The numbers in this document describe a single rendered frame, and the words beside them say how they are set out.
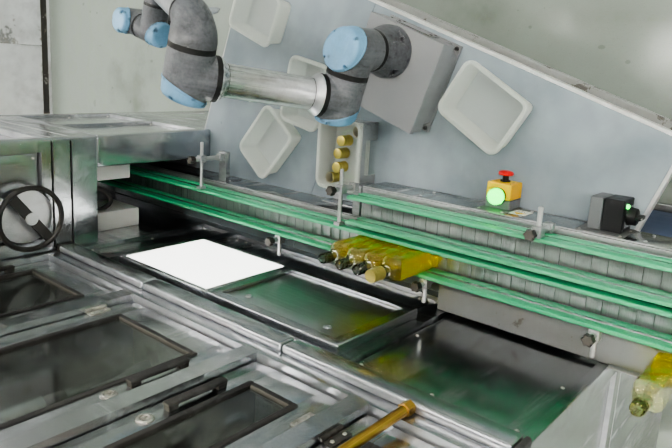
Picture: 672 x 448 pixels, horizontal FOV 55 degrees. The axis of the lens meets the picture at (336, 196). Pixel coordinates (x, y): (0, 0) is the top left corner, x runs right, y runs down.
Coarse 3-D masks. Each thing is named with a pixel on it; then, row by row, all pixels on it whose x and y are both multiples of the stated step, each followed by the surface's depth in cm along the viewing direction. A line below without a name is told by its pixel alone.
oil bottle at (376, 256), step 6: (390, 246) 176; (396, 246) 176; (402, 246) 177; (372, 252) 169; (378, 252) 170; (384, 252) 170; (390, 252) 171; (396, 252) 172; (366, 258) 167; (372, 258) 166; (378, 258) 166; (372, 264) 166; (378, 264) 166
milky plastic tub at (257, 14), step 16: (240, 0) 227; (256, 0) 229; (272, 0) 224; (240, 16) 230; (256, 16) 230; (272, 16) 225; (288, 16) 220; (240, 32) 226; (256, 32) 228; (272, 32) 216
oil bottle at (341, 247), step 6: (342, 240) 179; (348, 240) 179; (354, 240) 179; (360, 240) 180; (366, 240) 180; (372, 240) 182; (330, 246) 176; (336, 246) 174; (342, 246) 174; (348, 246) 174; (354, 246) 176; (342, 252) 173
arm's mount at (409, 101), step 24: (408, 24) 184; (432, 48) 174; (456, 48) 179; (408, 72) 180; (432, 72) 175; (384, 96) 186; (408, 96) 181; (432, 96) 181; (408, 120) 182; (432, 120) 188
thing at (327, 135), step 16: (320, 128) 205; (336, 128) 210; (352, 128) 206; (320, 144) 206; (336, 144) 211; (352, 144) 206; (320, 160) 208; (336, 160) 212; (352, 160) 207; (320, 176) 209; (352, 176) 208; (352, 192) 200
